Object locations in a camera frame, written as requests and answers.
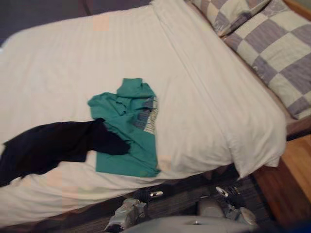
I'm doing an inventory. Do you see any blue white checkered pillow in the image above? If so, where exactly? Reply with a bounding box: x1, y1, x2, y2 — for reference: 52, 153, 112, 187
223, 9, 311, 120
190, 0, 271, 37

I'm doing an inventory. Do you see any teal printed t-shirt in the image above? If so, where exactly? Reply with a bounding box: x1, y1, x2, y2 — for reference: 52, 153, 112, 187
87, 77, 161, 178

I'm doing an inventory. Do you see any white duvet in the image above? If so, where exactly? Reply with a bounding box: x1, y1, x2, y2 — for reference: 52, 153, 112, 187
0, 0, 287, 228

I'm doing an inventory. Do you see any silver robot body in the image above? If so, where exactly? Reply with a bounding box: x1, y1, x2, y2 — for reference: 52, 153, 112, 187
120, 196, 259, 233

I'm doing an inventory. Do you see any beige bed sheet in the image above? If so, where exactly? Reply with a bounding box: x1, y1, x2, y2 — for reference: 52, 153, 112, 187
183, 0, 311, 132

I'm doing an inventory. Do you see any black cloth garment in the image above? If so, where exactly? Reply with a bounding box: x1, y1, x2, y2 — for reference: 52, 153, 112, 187
0, 117, 131, 188

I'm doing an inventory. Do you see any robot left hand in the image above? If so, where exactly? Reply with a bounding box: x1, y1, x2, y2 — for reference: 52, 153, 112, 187
134, 185, 164, 203

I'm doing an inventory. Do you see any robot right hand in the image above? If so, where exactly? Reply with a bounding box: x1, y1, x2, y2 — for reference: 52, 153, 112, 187
215, 184, 246, 209

